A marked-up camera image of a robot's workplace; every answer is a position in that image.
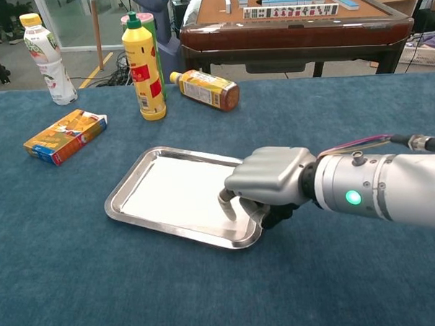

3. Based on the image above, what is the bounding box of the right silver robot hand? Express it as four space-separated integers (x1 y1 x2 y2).
216 144 321 233

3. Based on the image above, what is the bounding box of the silver metal tray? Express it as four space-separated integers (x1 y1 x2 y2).
102 141 268 256

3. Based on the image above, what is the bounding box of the brown tea bottle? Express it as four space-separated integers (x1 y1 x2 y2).
169 68 241 115

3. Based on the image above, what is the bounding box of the blue table cloth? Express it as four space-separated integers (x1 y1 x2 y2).
0 71 435 326

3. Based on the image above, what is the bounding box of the brown mahjong table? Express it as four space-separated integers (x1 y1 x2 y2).
177 0 416 84

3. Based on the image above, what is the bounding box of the yellow bottle green cap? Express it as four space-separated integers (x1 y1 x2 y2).
120 9 168 123

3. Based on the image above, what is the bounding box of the row of mahjong tiles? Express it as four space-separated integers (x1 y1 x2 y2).
242 2 340 21

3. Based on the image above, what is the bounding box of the blue machine base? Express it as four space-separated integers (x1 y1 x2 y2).
129 0 185 66

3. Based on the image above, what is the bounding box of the white plastic basket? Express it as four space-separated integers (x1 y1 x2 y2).
397 34 435 69

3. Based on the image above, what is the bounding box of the green can pink lid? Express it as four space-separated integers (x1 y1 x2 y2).
119 12 169 103

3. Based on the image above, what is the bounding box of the orange snack box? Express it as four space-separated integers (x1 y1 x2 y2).
21 107 110 168

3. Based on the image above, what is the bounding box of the wooden pole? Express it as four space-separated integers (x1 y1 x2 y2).
89 0 105 71

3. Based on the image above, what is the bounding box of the white bottle yellow cap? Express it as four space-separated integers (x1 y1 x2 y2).
18 10 79 108

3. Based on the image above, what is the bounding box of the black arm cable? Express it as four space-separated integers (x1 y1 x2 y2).
389 131 435 153

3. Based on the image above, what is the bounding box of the black cable bundle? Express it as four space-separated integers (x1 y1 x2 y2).
97 49 134 88

